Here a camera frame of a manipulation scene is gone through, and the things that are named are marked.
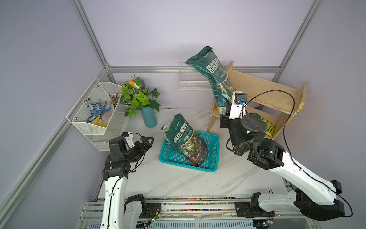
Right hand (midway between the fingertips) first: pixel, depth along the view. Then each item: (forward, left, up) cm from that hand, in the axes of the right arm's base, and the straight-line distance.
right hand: (229, 106), depth 56 cm
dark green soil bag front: (+3, +18, -31) cm, 36 cm away
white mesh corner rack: (+8, +57, -17) cm, 60 cm away
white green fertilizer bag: (+12, +31, -29) cm, 44 cm away
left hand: (-1, +37, -24) cm, 45 cm away
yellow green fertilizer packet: (+7, -31, -24) cm, 40 cm away
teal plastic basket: (+3, +30, -45) cm, 54 cm away
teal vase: (+29, +45, -36) cm, 65 cm away
